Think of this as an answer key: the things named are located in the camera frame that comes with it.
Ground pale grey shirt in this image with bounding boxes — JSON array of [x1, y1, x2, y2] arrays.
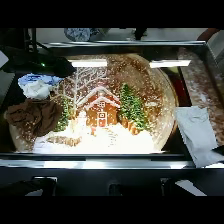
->
[[174, 105, 224, 169]]

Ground white garment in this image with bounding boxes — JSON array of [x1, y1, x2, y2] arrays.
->
[[21, 79, 55, 101]]

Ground brown garment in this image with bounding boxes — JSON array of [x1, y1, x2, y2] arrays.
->
[[4, 97, 64, 138]]

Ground person's legs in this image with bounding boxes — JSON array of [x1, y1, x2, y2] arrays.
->
[[132, 27, 148, 41]]

